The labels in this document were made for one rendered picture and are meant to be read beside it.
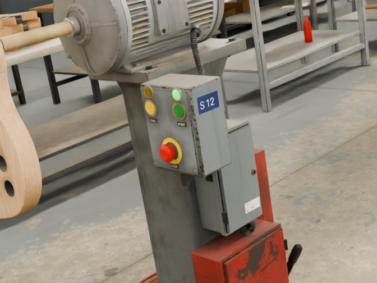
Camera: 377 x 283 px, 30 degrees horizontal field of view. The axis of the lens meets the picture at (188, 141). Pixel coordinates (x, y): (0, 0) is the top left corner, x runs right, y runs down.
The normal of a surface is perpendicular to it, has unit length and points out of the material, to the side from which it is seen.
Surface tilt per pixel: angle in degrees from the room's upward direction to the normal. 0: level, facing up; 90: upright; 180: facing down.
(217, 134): 90
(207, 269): 90
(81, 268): 0
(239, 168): 90
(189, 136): 90
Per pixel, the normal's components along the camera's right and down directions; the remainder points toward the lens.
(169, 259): -0.70, 0.32
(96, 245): -0.15, -0.94
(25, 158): 0.67, -0.04
